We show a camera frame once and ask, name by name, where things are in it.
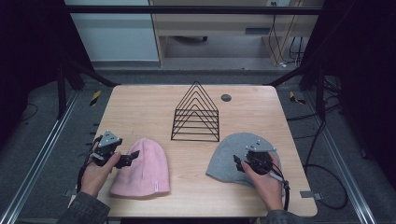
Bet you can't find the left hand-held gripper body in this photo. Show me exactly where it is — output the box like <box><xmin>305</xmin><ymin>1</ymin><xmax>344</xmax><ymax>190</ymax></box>
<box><xmin>91</xmin><ymin>130</ymin><xmax>135</xmax><ymax>170</ymax></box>

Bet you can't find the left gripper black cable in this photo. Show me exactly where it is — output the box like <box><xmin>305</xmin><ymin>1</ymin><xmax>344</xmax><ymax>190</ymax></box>
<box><xmin>76</xmin><ymin>134</ymin><xmax>105</xmax><ymax>194</ymax></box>

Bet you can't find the yellow black striped tape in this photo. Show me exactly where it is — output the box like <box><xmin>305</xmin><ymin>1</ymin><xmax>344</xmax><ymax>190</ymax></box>
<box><xmin>89</xmin><ymin>89</ymin><xmax>103</xmax><ymax>107</ymax></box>
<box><xmin>289</xmin><ymin>91</ymin><xmax>307</xmax><ymax>105</ymax></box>

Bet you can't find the person's left hand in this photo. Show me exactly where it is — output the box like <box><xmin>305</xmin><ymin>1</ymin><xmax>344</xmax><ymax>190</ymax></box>
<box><xmin>79</xmin><ymin>142</ymin><xmax>122</xmax><ymax>199</ymax></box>

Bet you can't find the person's right hand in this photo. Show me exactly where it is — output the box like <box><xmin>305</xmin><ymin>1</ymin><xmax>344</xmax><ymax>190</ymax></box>
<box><xmin>240</xmin><ymin>152</ymin><xmax>285</xmax><ymax>213</ymax></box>

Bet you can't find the grey metal bracket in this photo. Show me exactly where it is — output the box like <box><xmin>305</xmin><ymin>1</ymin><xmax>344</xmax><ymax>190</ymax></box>
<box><xmin>299</xmin><ymin>189</ymin><xmax>324</xmax><ymax>202</ymax></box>

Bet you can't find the black floor cable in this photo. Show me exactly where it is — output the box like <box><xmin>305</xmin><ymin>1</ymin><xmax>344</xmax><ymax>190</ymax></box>
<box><xmin>285</xmin><ymin>102</ymin><xmax>349</xmax><ymax>211</ymax></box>

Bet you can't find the pink beanie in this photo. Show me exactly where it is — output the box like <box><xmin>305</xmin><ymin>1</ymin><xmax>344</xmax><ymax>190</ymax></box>
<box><xmin>108</xmin><ymin>137</ymin><xmax>172</xmax><ymax>199</ymax></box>

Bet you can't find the black wire rack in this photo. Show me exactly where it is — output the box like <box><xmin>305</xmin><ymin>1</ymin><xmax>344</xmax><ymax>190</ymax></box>
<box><xmin>170</xmin><ymin>80</ymin><xmax>221</xmax><ymax>143</ymax></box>

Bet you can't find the black horizontal frame bar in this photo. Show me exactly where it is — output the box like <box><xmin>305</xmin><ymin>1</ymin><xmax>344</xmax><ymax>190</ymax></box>
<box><xmin>64</xmin><ymin>5</ymin><xmax>325</xmax><ymax>16</ymax></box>

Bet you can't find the white cabinet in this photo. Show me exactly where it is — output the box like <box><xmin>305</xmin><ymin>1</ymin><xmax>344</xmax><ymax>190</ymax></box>
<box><xmin>64</xmin><ymin>0</ymin><xmax>161</xmax><ymax>63</ymax></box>

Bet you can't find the grey beanie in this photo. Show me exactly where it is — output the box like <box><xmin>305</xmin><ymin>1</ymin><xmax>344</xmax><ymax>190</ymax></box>
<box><xmin>205</xmin><ymin>132</ymin><xmax>283</xmax><ymax>189</ymax></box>

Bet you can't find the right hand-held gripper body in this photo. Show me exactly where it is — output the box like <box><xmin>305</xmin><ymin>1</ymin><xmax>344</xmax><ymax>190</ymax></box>
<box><xmin>245</xmin><ymin>139</ymin><xmax>277</xmax><ymax>176</ymax></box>

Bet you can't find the black metal stand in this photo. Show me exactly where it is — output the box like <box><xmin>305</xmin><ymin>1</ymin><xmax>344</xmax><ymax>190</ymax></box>
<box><xmin>56</xmin><ymin>55</ymin><xmax>120</xmax><ymax>121</ymax></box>
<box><xmin>266</xmin><ymin>62</ymin><xmax>329</xmax><ymax>121</ymax></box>

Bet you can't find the aluminium floor rail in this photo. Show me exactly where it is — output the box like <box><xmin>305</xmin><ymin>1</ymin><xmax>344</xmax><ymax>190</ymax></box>
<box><xmin>0</xmin><ymin>89</ymin><xmax>81</xmax><ymax>224</ymax></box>
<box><xmin>302</xmin><ymin>89</ymin><xmax>378</xmax><ymax>224</ymax></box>

